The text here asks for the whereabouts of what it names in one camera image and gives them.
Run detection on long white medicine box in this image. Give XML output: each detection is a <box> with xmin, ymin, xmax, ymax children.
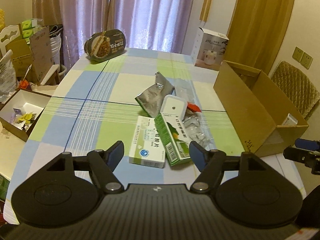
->
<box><xmin>281</xmin><ymin>113</ymin><xmax>298</xmax><ymax>126</ymax></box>

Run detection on orange scissors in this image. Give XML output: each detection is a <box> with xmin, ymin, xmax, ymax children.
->
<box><xmin>18</xmin><ymin>65</ymin><xmax>32</xmax><ymax>89</ymax></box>

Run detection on white chair back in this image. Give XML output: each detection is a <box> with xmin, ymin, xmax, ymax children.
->
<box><xmin>0</xmin><ymin>24</ymin><xmax>23</xmax><ymax>57</ymax></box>

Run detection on white humidifier box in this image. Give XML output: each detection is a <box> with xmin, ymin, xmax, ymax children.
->
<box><xmin>190</xmin><ymin>27</ymin><xmax>229</xmax><ymax>70</ymax></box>

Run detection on wooden wall bracket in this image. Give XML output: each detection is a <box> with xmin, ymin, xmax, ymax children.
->
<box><xmin>200</xmin><ymin>0</ymin><xmax>212</xmax><ymax>23</ymax></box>

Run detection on green tissue packs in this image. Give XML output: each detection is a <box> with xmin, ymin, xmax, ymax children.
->
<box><xmin>21</xmin><ymin>18</ymin><xmax>43</xmax><ymax>38</ymax></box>

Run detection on white green tablet box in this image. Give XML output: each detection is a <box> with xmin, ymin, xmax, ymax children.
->
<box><xmin>129</xmin><ymin>116</ymin><xmax>165</xmax><ymax>168</ymax></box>

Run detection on brown cardboard box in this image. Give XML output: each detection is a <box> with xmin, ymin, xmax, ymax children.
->
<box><xmin>214</xmin><ymin>61</ymin><xmax>309</xmax><ymax>157</ymax></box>

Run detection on clear plastic hook package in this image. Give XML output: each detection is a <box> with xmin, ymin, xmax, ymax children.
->
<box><xmin>182</xmin><ymin>114</ymin><xmax>216</xmax><ymax>150</ymax></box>

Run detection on silver crumpled bag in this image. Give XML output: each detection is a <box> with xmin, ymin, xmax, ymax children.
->
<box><xmin>0</xmin><ymin>49</ymin><xmax>17</xmax><ymax>103</ymax></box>

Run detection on brown paper bag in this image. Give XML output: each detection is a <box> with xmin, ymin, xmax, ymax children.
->
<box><xmin>30</xmin><ymin>27</ymin><xmax>53</xmax><ymax>83</ymax></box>

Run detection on red snack packet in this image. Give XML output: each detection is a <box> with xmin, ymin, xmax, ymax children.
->
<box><xmin>187</xmin><ymin>102</ymin><xmax>201</xmax><ymax>113</ymax></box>

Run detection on silver foil pouch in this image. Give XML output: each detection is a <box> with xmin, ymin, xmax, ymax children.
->
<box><xmin>135</xmin><ymin>72</ymin><xmax>174</xmax><ymax>118</ymax></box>

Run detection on green white spray box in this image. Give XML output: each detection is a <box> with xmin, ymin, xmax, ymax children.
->
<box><xmin>155</xmin><ymin>113</ymin><xmax>191</xmax><ymax>166</ymax></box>

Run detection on quilted gold chair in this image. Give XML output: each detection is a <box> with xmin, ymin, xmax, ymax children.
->
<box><xmin>271</xmin><ymin>61</ymin><xmax>319</xmax><ymax>120</ymax></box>

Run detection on wooden door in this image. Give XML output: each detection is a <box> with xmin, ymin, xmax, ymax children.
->
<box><xmin>225</xmin><ymin>0</ymin><xmax>295</xmax><ymax>74</ymax></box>

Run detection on purple curtain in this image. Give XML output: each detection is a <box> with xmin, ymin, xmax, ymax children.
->
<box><xmin>33</xmin><ymin>0</ymin><xmax>193</xmax><ymax>68</ymax></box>

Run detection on open shallow cardboard tray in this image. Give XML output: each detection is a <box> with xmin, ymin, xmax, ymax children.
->
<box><xmin>1</xmin><ymin>89</ymin><xmax>51</xmax><ymax>142</ymax></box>

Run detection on white square night light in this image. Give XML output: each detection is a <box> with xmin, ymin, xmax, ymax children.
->
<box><xmin>160</xmin><ymin>95</ymin><xmax>188</xmax><ymax>120</ymax></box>

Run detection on dark oval food container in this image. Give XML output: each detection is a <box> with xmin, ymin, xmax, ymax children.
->
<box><xmin>84</xmin><ymin>29</ymin><xmax>126</xmax><ymax>62</ymax></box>

